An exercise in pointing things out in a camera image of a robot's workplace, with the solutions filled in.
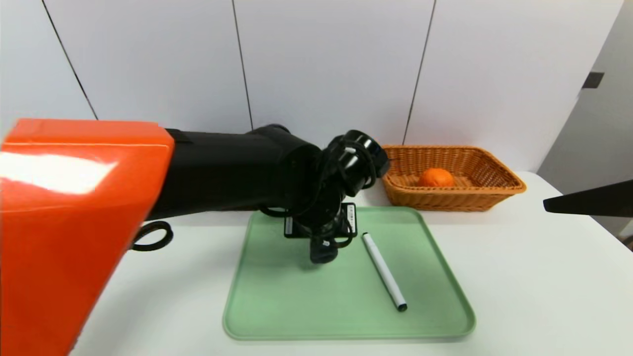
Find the dark grey towel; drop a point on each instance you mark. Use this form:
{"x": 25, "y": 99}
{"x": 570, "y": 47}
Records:
{"x": 324, "y": 256}

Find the white marker pen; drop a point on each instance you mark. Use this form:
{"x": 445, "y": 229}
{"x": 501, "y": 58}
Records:
{"x": 383, "y": 269}

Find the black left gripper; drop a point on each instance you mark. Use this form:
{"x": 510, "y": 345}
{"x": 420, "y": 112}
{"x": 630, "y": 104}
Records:
{"x": 349, "y": 218}

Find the dark square wall fixture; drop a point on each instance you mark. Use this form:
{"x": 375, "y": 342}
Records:
{"x": 593, "y": 80}

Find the orange fruit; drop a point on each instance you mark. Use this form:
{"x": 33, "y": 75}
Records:
{"x": 435, "y": 177}

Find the orange wicker basket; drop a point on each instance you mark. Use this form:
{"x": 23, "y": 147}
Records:
{"x": 470, "y": 199}

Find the light green plastic tray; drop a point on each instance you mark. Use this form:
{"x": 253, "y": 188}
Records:
{"x": 346, "y": 306}

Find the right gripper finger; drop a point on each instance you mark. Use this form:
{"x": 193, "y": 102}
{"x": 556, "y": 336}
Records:
{"x": 598, "y": 201}

